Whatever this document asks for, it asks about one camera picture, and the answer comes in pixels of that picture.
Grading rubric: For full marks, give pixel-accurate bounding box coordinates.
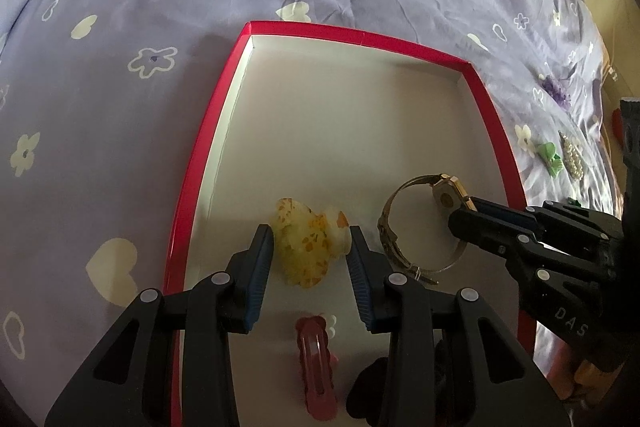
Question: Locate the purple floral blanket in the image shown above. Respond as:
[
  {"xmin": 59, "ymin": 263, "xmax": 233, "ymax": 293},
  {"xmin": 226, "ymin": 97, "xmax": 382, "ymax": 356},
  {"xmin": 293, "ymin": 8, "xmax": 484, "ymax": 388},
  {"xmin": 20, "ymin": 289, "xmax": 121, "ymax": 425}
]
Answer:
[{"xmin": 0, "ymin": 0, "xmax": 621, "ymax": 427}]

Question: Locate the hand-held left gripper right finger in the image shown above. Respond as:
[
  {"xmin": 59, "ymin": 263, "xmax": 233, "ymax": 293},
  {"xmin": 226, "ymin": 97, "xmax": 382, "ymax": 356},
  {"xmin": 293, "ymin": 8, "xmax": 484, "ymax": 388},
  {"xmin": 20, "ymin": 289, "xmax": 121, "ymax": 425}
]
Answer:
[{"xmin": 348, "ymin": 225, "xmax": 571, "ymax": 427}]

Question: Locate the pearl hair clip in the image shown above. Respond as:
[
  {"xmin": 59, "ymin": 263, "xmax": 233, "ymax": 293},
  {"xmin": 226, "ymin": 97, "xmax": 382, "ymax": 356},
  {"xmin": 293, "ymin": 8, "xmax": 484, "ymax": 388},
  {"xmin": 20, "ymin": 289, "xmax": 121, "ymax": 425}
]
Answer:
[{"xmin": 557, "ymin": 132, "xmax": 583, "ymax": 180}]

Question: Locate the red cardboard box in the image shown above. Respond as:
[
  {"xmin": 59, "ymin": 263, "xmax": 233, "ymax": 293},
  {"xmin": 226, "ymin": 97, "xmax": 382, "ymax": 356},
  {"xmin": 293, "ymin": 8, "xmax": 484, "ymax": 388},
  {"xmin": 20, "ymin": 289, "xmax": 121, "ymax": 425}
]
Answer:
[{"xmin": 162, "ymin": 21, "xmax": 537, "ymax": 427}]

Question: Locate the red snap hair clip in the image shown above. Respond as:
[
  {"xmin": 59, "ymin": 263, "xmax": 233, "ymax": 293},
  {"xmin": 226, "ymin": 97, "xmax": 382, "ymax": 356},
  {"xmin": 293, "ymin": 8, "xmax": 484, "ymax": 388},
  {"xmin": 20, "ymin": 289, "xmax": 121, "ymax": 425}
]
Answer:
[{"xmin": 295, "ymin": 314, "xmax": 341, "ymax": 423}]

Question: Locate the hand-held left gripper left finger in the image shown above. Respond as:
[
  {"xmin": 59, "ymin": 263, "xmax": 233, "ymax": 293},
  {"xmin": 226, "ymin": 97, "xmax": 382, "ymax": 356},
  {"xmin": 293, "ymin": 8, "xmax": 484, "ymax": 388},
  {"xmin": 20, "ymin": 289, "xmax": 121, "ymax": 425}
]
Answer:
[{"xmin": 44, "ymin": 223, "xmax": 275, "ymax": 427}]

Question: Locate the green bow hair clip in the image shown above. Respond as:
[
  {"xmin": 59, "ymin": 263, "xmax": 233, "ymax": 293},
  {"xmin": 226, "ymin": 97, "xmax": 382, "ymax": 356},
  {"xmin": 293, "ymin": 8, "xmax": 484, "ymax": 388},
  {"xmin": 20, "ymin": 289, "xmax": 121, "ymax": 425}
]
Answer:
[{"xmin": 536, "ymin": 142, "xmax": 565, "ymax": 178}]

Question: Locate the gold wrist watch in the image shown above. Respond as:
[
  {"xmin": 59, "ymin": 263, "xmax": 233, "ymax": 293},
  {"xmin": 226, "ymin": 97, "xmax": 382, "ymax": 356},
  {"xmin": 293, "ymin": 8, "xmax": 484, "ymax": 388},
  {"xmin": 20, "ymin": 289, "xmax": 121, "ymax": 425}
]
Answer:
[{"xmin": 376, "ymin": 173, "xmax": 473, "ymax": 286}]

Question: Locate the yellow speckled hair claw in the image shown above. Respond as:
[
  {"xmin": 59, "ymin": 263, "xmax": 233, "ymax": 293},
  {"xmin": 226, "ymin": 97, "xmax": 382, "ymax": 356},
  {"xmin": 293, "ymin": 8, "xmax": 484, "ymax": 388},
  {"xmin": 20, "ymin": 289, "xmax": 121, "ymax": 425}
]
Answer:
[{"xmin": 271, "ymin": 198, "xmax": 351, "ymax": 290}]

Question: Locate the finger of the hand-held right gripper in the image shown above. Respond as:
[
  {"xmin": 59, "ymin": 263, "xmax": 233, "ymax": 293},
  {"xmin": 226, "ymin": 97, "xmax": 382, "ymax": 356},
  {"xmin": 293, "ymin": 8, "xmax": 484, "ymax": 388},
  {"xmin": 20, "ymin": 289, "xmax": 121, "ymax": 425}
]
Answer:
[
  {"xmin": 469, "ymin": 198, "xmax": 626, "ymax": 258},
  {"xmin": 448, "ymin": 207, "xmax": 623, "ymax": 374}
]

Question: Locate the purple flower hair accessory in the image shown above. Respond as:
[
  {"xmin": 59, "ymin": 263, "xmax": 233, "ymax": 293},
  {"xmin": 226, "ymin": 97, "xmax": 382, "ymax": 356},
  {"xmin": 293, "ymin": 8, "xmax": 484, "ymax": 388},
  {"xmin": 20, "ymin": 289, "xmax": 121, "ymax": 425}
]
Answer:
[{"xmin": 541, "ymin": 74, "xmax": 573, "ymax": 108}]

